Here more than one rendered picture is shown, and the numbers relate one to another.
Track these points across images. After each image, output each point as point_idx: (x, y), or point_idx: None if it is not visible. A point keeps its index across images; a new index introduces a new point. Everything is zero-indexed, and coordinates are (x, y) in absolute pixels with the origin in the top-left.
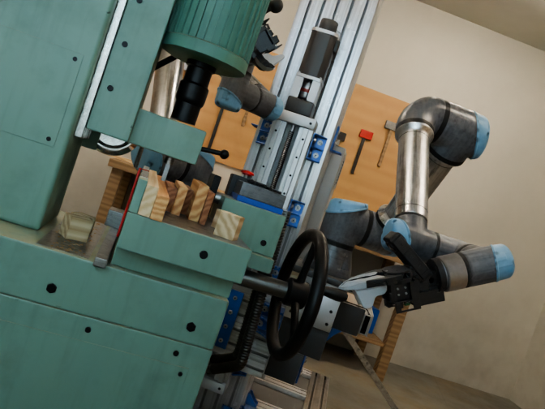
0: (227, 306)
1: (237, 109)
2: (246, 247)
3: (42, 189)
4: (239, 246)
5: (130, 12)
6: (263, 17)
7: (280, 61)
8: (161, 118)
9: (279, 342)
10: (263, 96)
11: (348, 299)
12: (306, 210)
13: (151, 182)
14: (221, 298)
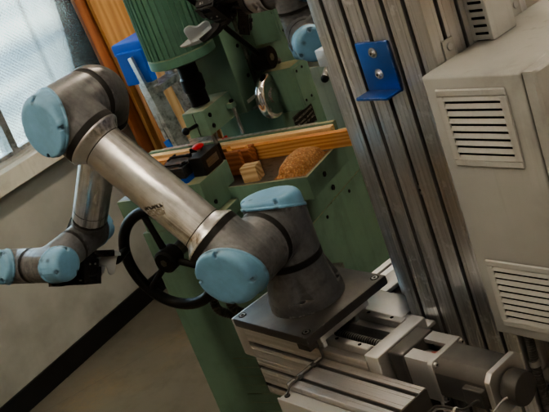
0: (144, 236)
1: (295, 58)
2: (122, 199)
3: None
4: (122, 198)
5: None
6: (140, 26)
7: (185, 34)
8: None
9: (195, 302)
10: (289, 38)
11: (345, 378)
12: (374, 201)
13: (170, 151)
14: (146, 230)
